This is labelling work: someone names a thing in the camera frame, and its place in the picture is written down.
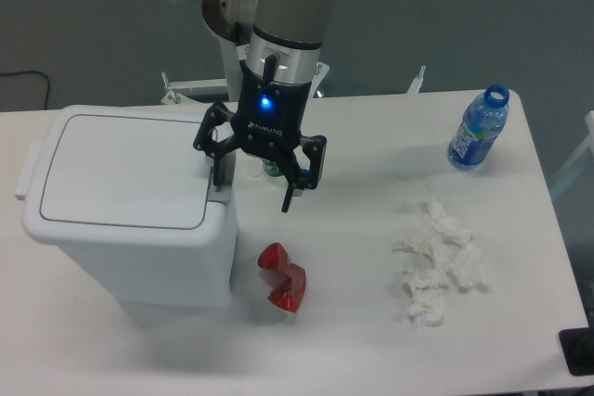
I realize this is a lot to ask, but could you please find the blue plastic water bottle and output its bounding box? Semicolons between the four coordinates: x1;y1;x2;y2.
447;83;510;171

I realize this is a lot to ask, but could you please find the black cable on floor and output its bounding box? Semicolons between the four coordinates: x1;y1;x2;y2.
0;70;51;111

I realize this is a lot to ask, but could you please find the white plastic trash can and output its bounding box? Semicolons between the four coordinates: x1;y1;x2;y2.
22;106;238;308

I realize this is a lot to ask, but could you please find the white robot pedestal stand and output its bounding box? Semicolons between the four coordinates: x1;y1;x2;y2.
161;0;257;105

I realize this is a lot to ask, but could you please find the white frame at right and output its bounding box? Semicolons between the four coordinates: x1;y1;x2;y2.
549;110;593;202

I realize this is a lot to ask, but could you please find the crushed red soda can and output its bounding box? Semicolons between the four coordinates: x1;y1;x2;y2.
257;242;306;313

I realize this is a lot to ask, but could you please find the black device at edge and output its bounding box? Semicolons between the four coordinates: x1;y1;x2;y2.
559;327;593;377

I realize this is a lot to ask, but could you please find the crumpled white tissue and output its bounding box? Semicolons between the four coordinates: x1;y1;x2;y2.
403;194;472;249
393;235;450;270
402;268;448;327
450;243;487;291

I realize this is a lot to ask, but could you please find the crumpled white tissue right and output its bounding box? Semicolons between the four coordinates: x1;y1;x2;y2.
450;243;487;291

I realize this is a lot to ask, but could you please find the clear empty plastic bottle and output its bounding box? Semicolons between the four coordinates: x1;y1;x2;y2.
263;160;283;178

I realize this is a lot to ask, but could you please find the crumpled white tissue left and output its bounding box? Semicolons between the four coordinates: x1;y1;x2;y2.
393;235;450;270

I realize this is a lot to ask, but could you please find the crumpled white tissue top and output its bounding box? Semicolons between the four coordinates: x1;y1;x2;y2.
403;194;472;249

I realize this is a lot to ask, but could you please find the crumpled white tissue bottom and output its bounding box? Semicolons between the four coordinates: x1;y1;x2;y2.
402;268;448;327

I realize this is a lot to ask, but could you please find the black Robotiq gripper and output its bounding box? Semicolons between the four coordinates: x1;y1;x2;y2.
193;62;328;213

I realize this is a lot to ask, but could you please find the white bottle cap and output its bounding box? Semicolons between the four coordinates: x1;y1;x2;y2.
246;164;263;177

